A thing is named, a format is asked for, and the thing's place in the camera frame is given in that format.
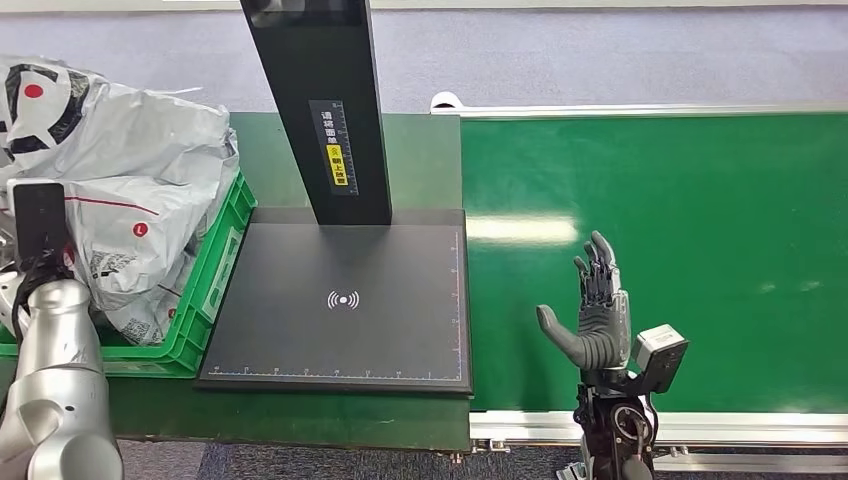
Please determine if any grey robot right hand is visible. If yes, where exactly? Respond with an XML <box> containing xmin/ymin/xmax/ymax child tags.
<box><xmin>536</xmin><ymin>230</ymin><xmax>631</xmax><ymax>372</ymax></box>

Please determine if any white mailer black red print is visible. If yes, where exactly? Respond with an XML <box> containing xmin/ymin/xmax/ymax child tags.
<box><xmin>0</xmin><ymin>56</ymin><xmax>234</xmax><ymax>313</ymax></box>

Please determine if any green conveyor belt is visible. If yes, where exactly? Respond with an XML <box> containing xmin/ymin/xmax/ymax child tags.
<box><xmin>460</xmin><ymin>113</ymin><xmax>848</xmax><ymax>415</ymax></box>

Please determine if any black scanner base platform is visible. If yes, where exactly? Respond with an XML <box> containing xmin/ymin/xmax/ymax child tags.
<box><xmin>193</xmin><ymin>207</ymin><xmax>474</xmax><ymax>397</ymax></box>

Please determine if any dark green table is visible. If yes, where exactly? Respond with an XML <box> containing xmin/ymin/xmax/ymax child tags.
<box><xmin>0</xmin><ymin>111</ymin><xmax>473</xmax><ymax>456</ymax></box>

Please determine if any yellow black column label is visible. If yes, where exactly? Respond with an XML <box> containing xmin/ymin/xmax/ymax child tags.
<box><xmin>308</xmin><ymin>99</ymin><xmax>360</xmax><ymax>198</ymax></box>

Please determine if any black scanner column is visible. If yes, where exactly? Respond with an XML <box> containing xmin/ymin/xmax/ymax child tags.
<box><xmin>239</xmin><ymin>0</ymin><xmax>394</xmax><ymax>228</ymax></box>

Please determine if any green plastic crate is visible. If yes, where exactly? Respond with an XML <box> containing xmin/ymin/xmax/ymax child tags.
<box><xmin>0</xmin><ymin>170</ymin><xmax>258</xmax><ymax>380</ymax></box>

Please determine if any crumpled grey-white mailer bag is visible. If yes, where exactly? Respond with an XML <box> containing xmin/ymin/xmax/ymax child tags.
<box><xmin>192</xmin><ymin>129</ymin><xmax>241</xmax><ymax>256</ymax></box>

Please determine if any large white mailer red print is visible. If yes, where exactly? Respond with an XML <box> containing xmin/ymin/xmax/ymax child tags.
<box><xmin>95</xmin><ymin>254</ymin><xmax>200</xmax><ymax>348</ymax></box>

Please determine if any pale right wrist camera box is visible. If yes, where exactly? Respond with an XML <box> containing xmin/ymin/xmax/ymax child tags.
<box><xmin>630</xmin><ymin>324</ymin><xmax>690</xmax><ymax>397</ymax></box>

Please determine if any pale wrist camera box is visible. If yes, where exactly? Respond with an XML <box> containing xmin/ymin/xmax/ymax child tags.
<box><xmin>7</xmin><ymin>178</ymin><xmax>72</xmax><ymax>274</ymax></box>
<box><xmin>630</xmin><ymin>324</ymin><xmax>690</xmax><ymax>397</ymax></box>

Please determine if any aluminium conveyor frame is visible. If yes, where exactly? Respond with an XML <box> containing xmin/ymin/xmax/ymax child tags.
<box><xmin>430</xmin><ymin>91</ymin><xmax>848</xmax><ymax>480</ymax></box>

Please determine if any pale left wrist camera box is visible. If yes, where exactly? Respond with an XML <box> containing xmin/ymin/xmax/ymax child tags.
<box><xmin>7</xmin><ymin>178</ymin><xmax>72</xmax><ymax>274</ymax></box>

